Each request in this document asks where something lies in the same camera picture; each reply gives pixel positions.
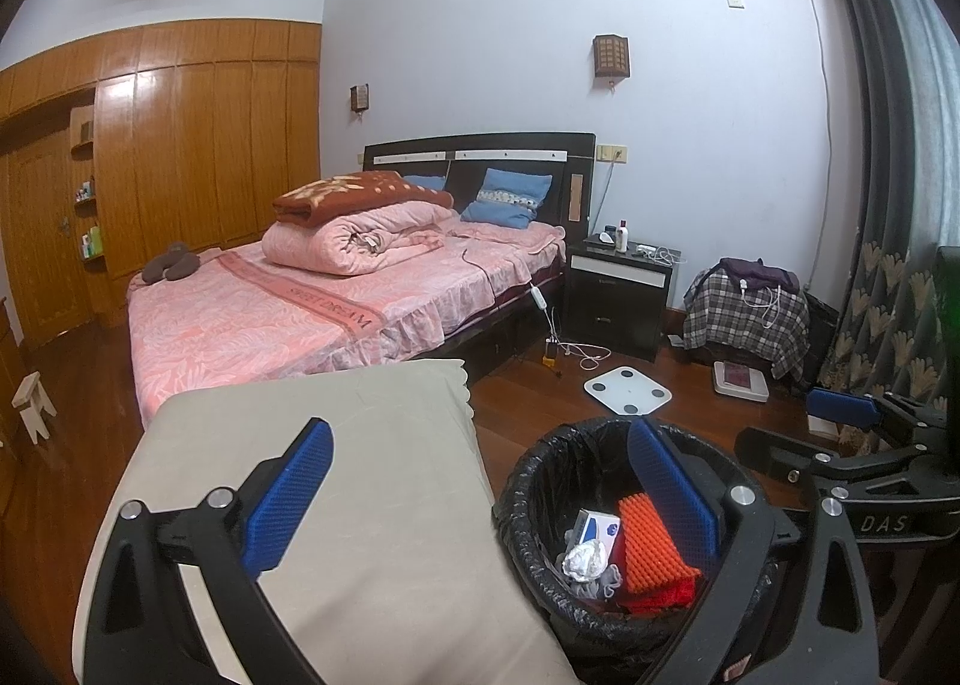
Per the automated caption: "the patterned curtain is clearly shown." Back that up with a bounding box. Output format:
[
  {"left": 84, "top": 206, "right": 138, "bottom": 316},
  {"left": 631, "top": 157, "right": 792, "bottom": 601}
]
[{"left": 810, "top": 0, "right": 960, "bottom": 446}]

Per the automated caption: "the beige cloth covered table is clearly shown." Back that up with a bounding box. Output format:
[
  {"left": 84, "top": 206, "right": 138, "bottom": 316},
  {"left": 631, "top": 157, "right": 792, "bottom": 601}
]
[{"left": 71, "top": 358, "right": 582, "bottom": 685}]

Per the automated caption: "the large wooden wall lamp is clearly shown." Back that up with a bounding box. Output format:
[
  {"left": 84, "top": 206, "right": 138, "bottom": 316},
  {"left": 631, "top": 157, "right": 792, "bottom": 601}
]
[{"left": 592, "top": 34, "right": 631, "bottom": 89}]

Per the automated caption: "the air conditioner pipe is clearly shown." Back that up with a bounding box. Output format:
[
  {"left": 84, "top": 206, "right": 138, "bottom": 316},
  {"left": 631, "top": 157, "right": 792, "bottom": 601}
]
[{"left": 806, "top": 0, "right": 839, "bottom": 288}]

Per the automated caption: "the white scale with red top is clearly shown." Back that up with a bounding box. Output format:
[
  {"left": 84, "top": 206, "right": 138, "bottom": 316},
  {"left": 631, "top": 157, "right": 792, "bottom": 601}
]
[{"left": 712, "top": 358, "right": 770, "bottom": 401}]

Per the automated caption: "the black bag lined bin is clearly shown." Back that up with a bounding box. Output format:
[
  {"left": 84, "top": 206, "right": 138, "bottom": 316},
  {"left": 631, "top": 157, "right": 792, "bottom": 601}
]
[{"left": 491, "top": 417, "right": 781, "bottom": 671}]

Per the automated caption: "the large blue pillow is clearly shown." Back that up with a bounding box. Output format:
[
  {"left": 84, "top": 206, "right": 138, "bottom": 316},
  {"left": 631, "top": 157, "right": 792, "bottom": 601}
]
[{"left": 459, "top": 167, "right": 554, "bottom": 230}]

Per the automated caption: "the red sock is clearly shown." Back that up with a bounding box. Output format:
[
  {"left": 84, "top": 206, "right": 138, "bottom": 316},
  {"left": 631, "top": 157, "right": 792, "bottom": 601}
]
[{"left": 615, "top": 576, "right": 698, "bottom": 615}]

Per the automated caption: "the white floor cable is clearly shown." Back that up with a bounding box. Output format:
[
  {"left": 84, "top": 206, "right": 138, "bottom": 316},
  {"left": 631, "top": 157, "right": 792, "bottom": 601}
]
[{"left": 551, "top": 310, "right": 612, "bottom": 371}]

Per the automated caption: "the white charging cable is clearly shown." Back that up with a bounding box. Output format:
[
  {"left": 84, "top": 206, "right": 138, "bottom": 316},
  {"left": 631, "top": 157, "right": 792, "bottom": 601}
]
[{"left": 739, "top": 278, "right": 785, "bottom": 330}]

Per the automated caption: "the black bag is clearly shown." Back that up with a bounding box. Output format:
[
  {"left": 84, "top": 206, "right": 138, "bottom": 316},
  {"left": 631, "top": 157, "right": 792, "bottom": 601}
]
[{"left": 802, "top": 291, "right": 841, "bottom": 386}]

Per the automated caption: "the brown neck pillow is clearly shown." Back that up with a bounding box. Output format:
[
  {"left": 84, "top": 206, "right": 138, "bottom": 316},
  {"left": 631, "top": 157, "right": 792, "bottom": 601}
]
[{"left": 142, "top": 242, "right": 202, "bottom": 283}]

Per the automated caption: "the white and blue box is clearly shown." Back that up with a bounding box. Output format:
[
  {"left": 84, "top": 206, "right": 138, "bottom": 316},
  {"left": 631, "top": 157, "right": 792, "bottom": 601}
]
[{"left": 574, "top": 508, "right": 623, "bottom": 558}]

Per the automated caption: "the dark wooden bed frame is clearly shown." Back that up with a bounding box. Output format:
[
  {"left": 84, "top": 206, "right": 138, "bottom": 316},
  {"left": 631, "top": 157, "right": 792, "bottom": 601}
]
[{"left": 364, "top": 131, "right": 597, "bottom": 378}]

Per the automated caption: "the white wooden stool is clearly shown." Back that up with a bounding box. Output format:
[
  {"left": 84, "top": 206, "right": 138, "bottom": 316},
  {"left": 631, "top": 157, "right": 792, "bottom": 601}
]
[{"left": 11, "top": 371, "right": 57, "bottom": 442}]

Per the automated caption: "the white bathroom scale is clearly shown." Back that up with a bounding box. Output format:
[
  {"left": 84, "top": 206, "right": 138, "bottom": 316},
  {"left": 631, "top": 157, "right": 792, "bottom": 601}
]
[{"left": 583, "top": 366, "right": 661, "bottom": 420}]

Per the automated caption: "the folded pink quilt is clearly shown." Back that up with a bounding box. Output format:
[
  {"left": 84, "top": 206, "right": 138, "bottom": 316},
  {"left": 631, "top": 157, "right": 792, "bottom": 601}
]
[{"left": 262, "top": 199, "right": 458, "bottom": 275}]

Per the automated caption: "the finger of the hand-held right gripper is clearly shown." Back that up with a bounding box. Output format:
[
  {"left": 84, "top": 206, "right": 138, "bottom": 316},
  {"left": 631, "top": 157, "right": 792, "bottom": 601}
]
[
  {"left": 806, "top": 387, "right": 929, "bottom": 436},
  {"left": 733, "top": 426, "right": 839, "bottom": 485}
]

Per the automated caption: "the purple cloth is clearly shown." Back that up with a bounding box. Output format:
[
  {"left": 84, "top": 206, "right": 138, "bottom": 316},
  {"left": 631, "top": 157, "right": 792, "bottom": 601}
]
[{"left": 720, "top": 256, "right": 802, "bottom": 292}]

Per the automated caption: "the grey sock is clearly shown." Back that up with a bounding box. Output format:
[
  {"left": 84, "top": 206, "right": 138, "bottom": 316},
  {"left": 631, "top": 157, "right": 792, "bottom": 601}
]
[{"left": 581, "top": 565, "right": 623, "bottom": 600}]

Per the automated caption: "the wooden wardrobe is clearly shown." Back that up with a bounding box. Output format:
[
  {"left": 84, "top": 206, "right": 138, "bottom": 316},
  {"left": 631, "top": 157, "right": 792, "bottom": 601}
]
[{"left": 0, "top": 19, "right": 323, "bottom": 348}]

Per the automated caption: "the dark nightstand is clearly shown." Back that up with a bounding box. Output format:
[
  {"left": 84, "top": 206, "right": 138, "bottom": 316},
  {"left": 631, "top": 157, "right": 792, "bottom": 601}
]
[{"left": 562, "top": 238, "right": 672, "bottom": 363}]

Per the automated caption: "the orange spiky foam pad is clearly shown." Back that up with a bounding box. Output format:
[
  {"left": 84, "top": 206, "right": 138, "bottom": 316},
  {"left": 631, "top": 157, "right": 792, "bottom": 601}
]
[{"left": 616, "top": 493, "right": 702, "bottom": 596}]

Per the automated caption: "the brown patterned pillow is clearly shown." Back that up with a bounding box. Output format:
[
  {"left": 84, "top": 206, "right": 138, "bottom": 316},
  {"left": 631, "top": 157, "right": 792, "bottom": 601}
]
[{"left": 271, "top": 170, "right": 455, "bottom": 228}]

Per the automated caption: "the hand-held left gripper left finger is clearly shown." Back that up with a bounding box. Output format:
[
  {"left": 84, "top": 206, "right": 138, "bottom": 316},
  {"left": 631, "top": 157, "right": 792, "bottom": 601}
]
[{"left": 71, "top": 417, "right": 335, "bottom": 685}]

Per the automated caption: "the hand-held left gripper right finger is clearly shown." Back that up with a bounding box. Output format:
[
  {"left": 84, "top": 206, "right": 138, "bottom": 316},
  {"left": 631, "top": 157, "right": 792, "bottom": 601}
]
[{"left": 626, "top": 417, "right": 882, "bottom": 685}]

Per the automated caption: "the wooden sideboard cabinet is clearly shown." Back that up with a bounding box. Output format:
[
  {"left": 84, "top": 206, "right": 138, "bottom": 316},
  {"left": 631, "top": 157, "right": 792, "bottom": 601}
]
[{"left": 0, "top": 295, "right": 27, "bottom": 528}]

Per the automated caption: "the plaid cloth covered chair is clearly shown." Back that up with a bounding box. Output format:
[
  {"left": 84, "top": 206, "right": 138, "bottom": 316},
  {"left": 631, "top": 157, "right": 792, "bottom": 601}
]
[{"left": 682, "top": 268, "right": 811, "bottom": 382}]

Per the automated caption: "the bed with pink bedding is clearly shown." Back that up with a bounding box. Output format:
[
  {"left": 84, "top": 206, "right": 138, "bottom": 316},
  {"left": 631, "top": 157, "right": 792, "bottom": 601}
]
[{"left": 126, "top": 223, "right": 567, "bottom": 427}]

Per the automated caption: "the white tissue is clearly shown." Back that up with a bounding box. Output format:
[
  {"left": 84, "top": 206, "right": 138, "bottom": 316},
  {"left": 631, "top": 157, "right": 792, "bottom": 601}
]
[{"left": 561, "top": 539, "right": 610, "bottom": 581}]

